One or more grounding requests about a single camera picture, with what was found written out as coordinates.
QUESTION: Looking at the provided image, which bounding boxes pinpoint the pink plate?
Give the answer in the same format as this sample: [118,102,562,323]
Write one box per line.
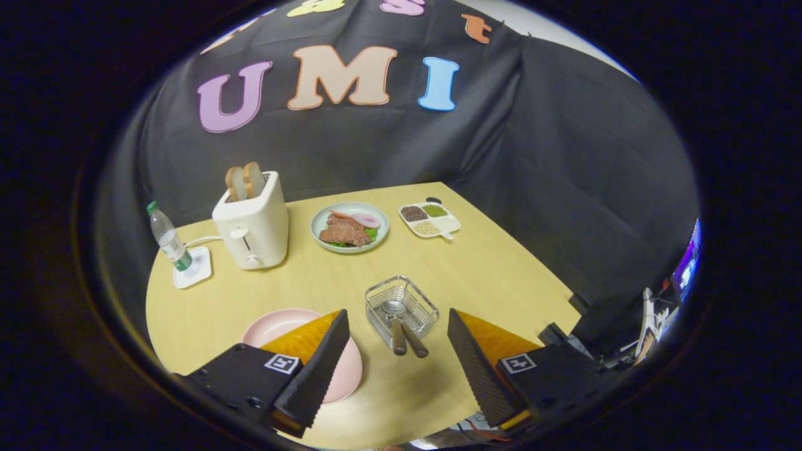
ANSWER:
[242,308,363,405]

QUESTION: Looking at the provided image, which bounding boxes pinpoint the black backdrop cloth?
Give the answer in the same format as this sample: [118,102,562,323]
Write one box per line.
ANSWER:
[119,0,700,351]

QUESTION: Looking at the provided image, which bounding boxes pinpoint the clear plastic water bottle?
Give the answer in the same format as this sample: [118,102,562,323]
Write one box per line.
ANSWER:
[147,200,194,272]

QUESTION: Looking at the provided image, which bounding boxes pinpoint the metal wire cutlery basket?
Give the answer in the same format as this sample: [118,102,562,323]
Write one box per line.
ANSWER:
[365,276,440,349]

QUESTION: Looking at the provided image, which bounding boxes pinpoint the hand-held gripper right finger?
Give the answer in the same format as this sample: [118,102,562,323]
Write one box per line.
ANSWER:
[447,308,618,433]

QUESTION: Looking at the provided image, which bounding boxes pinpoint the wooden handled metal spoon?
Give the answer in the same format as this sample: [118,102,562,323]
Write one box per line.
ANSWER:
[381,299,409,356]

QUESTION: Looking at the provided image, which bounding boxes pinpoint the white toaster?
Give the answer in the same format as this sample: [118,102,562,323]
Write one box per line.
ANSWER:
[212,171,290,271]

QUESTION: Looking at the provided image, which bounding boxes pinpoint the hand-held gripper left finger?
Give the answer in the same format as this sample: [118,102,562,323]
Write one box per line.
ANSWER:
[177,309,352,439]

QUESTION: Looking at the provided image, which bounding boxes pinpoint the wooden handled metal fork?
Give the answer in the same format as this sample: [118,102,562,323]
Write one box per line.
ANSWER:
[401,321,430,359]

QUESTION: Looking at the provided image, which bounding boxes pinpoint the white square coaster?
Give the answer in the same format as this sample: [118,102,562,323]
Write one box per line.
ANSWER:
[172,246,213,289]

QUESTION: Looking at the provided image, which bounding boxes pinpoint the brown meat slices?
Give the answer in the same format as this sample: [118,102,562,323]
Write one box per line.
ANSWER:
[318,214,373,247]

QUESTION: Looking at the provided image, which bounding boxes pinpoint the white divided condiment dish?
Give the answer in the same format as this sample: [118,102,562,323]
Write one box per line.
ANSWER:
[398,200,462,241]

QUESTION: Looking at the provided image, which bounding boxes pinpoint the computer monitor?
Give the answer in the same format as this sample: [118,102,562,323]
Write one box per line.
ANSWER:
[672,219,702,304]

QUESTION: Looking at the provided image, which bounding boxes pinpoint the light green plate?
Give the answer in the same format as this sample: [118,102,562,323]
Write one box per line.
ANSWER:
[310,201,390,254]

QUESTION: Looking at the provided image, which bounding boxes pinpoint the toast slice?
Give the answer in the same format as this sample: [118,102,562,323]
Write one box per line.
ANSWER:
[225,166,247,202]
[242,162,267,199]

